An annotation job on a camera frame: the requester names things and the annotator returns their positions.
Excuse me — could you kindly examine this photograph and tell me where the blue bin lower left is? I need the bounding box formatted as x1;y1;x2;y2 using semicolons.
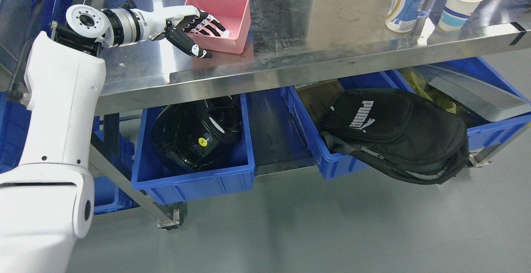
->
0;91;137;215

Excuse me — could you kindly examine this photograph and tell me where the yellow plastic bag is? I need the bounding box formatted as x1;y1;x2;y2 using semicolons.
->
398;67;457;115

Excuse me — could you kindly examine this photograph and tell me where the cardboard box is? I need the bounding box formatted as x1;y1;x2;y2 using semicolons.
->
295;79;344;124

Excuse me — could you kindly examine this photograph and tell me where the blue bin with backpack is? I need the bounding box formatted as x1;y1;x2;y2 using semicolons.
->
280;70;412;180

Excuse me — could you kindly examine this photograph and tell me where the blue drink bottle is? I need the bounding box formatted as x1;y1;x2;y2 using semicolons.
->
385;0;425;33

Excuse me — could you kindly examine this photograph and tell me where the white blue paper cup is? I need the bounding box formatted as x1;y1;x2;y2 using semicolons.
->
438;0;483;32

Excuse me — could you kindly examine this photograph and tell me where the stainless steel table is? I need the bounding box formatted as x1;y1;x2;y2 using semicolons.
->
79;0;531;229

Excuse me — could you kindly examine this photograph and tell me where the pink plastic storage box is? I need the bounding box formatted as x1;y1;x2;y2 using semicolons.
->
185;0;251;54

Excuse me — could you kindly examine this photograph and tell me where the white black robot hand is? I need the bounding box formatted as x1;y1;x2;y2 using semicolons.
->
131;6;229;58

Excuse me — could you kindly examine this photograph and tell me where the black Puma backpack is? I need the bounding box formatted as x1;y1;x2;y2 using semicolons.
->
319;88;470;185

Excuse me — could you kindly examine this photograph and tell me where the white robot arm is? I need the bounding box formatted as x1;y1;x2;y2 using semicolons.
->
1;31;106;273

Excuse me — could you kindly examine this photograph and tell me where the blue bin far right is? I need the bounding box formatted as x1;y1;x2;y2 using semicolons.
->
413;57;530;151

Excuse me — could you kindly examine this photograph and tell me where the black helmet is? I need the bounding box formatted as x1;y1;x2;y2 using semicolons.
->
151;95;243;175

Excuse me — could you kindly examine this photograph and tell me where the blue bin with helmet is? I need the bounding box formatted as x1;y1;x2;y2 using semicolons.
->
131;93;256;205

